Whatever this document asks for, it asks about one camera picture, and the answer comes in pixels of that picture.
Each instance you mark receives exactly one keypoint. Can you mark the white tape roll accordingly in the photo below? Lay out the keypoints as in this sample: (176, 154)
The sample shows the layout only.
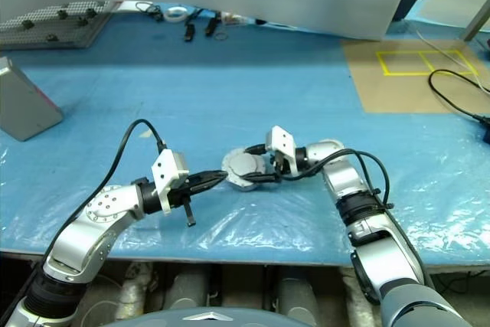
(167, 15)

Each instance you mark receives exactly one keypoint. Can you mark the grey robot torso shell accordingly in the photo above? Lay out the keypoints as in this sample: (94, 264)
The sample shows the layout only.
(229, 321)

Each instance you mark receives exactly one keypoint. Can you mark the brown cardboard sheet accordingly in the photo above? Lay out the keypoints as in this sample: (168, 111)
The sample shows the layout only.
(402, 89)

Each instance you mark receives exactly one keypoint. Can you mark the grey metal post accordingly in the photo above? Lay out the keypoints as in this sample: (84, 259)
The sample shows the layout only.
(478, 17)

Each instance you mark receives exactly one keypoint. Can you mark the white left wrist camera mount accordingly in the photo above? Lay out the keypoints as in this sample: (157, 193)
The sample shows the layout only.
(164, 174)

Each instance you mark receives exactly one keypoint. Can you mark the blue plastic table cover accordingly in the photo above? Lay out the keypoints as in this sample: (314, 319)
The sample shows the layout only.
(229, 93)

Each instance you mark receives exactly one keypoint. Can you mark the finned motor cover circuit board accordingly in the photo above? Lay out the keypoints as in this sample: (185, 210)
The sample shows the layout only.
(243, 164)

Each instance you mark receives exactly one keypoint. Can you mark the grey perforated pegboard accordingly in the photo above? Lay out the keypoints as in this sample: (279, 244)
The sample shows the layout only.
(65, 30)

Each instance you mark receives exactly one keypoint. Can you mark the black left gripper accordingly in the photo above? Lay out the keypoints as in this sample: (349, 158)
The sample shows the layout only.
(181, 191)

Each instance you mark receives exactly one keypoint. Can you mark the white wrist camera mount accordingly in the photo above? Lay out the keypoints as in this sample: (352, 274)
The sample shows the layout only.
(281, 141)
(164, 174)

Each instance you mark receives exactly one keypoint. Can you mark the clear wrapped small part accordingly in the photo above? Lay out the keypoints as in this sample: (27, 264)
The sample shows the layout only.
(233, 18)

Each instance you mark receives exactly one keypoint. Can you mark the pale box with red label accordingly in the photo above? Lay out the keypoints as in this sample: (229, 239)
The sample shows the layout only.
(23, 105)

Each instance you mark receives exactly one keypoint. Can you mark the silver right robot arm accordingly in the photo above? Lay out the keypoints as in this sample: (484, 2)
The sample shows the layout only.
(344, 181)

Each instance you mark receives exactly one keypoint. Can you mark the grey rounded cylinder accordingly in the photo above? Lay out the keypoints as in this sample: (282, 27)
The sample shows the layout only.
(187, 285)
(296, 288)

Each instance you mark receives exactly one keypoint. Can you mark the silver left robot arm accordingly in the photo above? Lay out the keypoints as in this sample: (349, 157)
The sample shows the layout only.
(76, 235)

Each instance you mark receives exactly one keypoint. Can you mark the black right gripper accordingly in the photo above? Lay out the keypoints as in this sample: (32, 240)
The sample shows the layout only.
(279, 166)

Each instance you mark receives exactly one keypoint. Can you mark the small black peg block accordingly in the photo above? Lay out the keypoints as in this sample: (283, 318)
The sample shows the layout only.
(90, 13)
(62, 11)
(51, 38)
(27, 23)

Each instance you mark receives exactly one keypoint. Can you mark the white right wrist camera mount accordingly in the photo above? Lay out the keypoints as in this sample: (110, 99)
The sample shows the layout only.
(281, 141)

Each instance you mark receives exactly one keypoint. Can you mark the silver foil wrapped cylinder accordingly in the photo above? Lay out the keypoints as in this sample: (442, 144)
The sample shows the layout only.
(136, 288)

